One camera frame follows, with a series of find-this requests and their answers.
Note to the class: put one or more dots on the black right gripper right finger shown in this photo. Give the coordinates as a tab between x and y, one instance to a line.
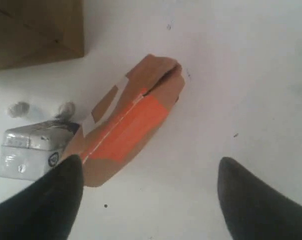
252	209

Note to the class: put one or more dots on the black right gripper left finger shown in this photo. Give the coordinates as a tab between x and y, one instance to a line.
47	208

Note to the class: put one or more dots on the small white blue milk carton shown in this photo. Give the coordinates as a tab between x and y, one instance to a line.
29	152

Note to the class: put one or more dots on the brown pouch with orange label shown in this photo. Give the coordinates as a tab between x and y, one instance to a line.
126	118

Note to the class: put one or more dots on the brown paper shopping bag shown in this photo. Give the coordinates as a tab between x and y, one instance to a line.
37	32

